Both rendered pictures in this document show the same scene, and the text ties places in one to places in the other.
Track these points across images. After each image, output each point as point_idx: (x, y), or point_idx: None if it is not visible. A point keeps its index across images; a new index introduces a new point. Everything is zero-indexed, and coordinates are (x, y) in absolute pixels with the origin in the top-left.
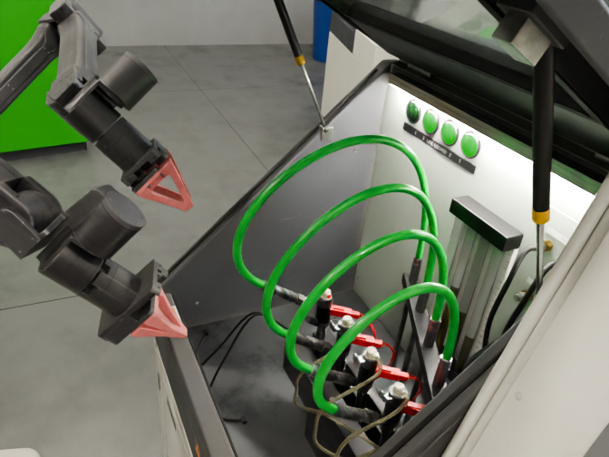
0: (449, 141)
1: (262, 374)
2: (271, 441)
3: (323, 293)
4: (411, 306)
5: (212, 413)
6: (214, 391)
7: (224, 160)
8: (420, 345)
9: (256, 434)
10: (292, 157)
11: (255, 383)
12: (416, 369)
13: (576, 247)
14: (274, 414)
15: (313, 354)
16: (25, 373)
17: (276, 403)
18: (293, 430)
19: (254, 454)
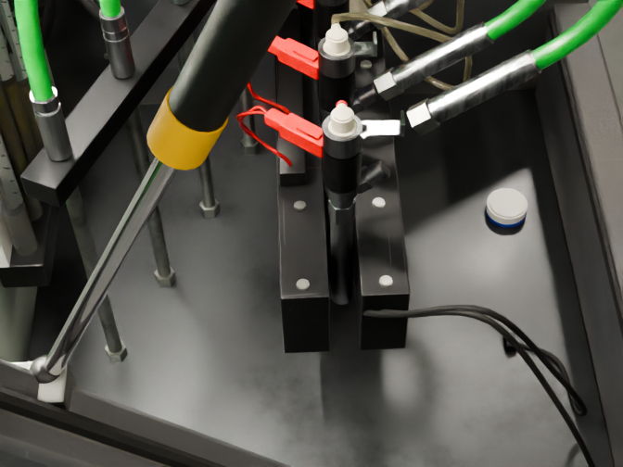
0: None
1: (430, 451)
2: (463, 286)
3: (351, 110)
4: (131, 86)
5: (613, 210)
6: (564, 436)
7: None
8: (197, 2)
9: (491, 307)
10: (236, 456)
11: (457, 430)
12: (38, 352)
13: None
14: (438, 338)
15: (361, 234)
16: None
17: (422, 363)
18: (410, 295)
19: (505, 271)
